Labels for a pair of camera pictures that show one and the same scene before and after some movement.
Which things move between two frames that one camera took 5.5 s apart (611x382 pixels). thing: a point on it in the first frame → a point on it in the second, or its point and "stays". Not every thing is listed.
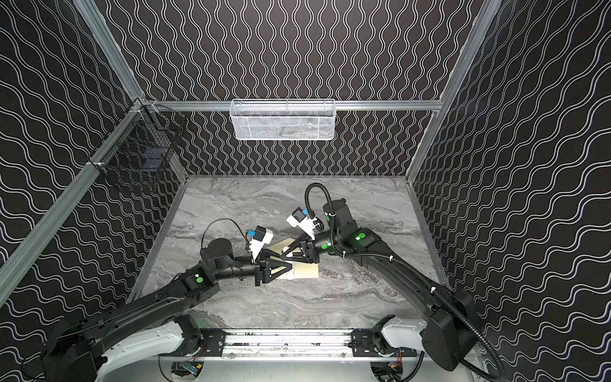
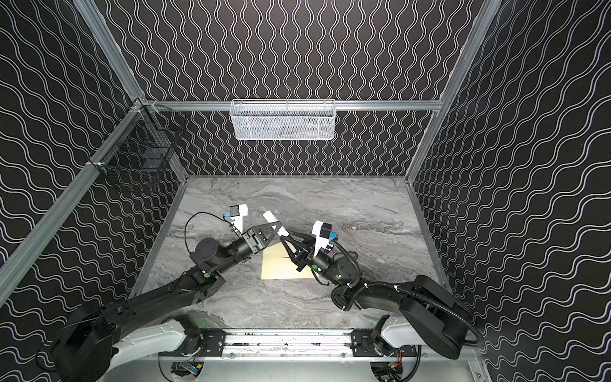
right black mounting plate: x=363 y=344 stays
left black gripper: x=258 y=272 → x=254 y=237
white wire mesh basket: x=282 y=119 stays
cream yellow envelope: x=301 y=270 stays
